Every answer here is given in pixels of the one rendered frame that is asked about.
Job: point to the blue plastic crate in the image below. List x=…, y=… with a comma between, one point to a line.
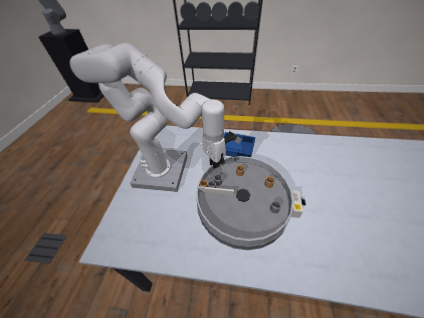
x=234, y=149

